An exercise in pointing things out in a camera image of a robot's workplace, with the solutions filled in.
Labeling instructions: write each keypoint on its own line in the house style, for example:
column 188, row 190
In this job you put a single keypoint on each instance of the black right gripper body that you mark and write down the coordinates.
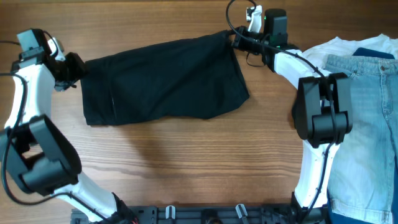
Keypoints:
column 238, row 39

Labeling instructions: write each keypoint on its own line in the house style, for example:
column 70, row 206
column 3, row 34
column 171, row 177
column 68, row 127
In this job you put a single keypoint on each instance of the black shorts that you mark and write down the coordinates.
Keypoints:
column 199, row 78

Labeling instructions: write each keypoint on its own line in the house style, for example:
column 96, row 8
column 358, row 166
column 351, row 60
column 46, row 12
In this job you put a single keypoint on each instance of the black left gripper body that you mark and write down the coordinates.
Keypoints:
column 73, row 68

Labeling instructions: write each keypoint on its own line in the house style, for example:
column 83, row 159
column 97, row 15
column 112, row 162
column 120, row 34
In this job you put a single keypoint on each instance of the light blue denim shorts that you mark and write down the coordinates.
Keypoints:
column 363, row 140

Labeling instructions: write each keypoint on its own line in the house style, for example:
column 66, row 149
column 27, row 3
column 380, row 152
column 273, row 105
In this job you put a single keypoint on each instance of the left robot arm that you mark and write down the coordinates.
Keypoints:
column 38, row 163

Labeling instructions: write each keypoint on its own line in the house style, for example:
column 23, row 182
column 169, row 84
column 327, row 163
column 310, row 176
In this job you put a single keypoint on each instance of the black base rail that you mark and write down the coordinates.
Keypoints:
column 217, row 214

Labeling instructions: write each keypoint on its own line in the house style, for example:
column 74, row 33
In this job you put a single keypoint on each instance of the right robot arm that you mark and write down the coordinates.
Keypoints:
column 321, row 112

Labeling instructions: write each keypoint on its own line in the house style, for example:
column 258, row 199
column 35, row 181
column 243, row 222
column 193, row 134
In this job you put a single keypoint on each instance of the white t-shirt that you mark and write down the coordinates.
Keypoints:
column 318, row 54

